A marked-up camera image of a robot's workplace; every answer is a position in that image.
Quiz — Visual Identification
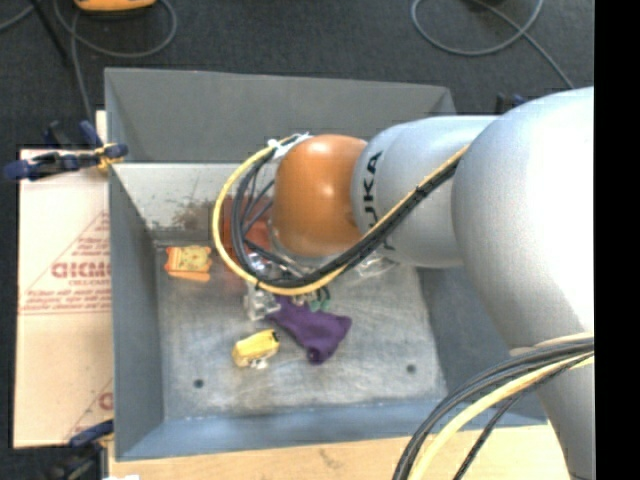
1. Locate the red-brown flat block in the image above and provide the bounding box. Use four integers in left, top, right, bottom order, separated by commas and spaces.
218, 195, 274, 275

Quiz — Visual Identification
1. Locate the clear plastic bottle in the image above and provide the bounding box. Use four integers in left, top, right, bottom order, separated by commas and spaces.
349, 256, 399, 282

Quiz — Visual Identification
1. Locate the purple cloth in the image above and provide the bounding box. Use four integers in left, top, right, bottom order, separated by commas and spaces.
266, 294, 353, 366

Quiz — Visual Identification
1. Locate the grey metal bin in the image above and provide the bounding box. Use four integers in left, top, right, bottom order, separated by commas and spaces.
103, 66, 549, 462

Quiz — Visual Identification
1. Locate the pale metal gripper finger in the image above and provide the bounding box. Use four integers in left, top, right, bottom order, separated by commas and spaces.
243, 304, 282, 323
244, 287, 280, 308

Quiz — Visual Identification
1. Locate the brown cardboard board red print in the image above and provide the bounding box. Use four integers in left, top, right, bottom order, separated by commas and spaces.
11, 146, 116, 450

